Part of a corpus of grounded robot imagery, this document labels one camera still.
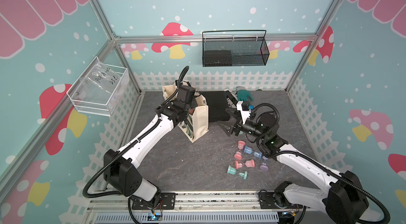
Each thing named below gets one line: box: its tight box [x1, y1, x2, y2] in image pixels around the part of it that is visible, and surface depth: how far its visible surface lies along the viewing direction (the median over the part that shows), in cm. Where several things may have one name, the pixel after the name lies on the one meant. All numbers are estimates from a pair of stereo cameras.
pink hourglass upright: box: [234, 140, 246, 161], surface depth 91 cm
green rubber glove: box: [237, 89, 254, 102], surface depth 119 cm
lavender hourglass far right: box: [259, 155, 270, 172], surface depth 84 cm
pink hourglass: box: [234, 159, 256, 170], surface depth 85 cm
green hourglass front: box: [226, 164, 248, 181], surface depth 83 cm
